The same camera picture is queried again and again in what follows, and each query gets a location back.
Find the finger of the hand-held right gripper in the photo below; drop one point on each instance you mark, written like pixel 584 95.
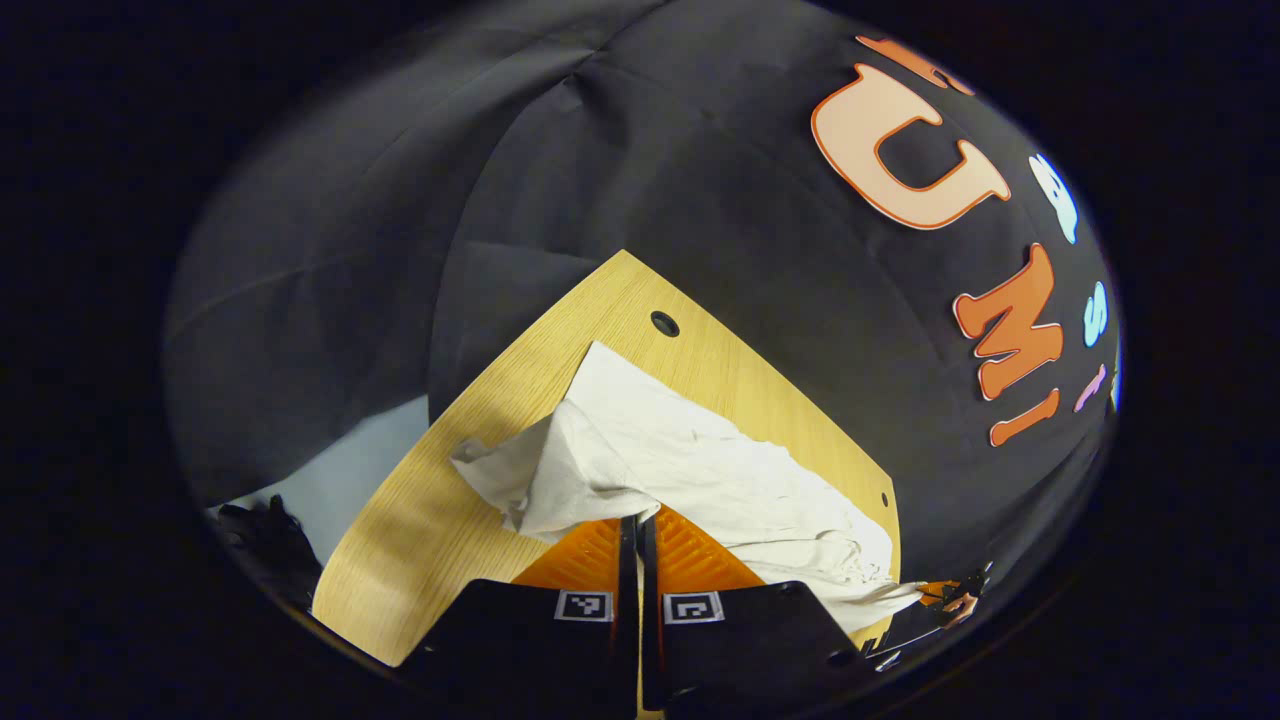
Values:
pixel 940 591

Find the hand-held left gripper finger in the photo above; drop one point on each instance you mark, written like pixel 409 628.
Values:
pixel 649 570
pixel 628 570

